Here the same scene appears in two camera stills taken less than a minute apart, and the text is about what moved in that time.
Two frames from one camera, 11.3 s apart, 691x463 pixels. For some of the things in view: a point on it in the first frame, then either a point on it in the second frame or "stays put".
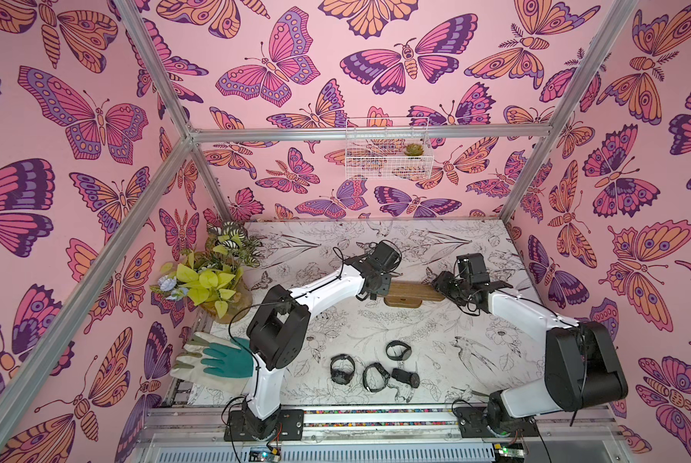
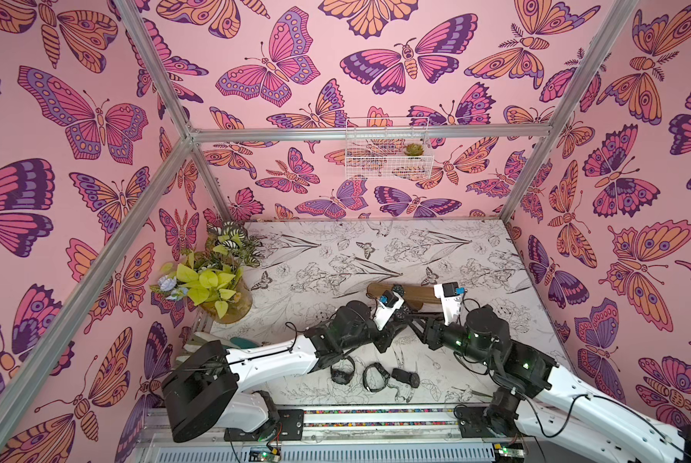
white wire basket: (389, 149) stays put
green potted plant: (212, 274) stays put
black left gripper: (384, 291) to (387, 336)
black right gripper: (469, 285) to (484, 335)
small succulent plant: (413, 149) stays put
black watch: (342, 368) stays put
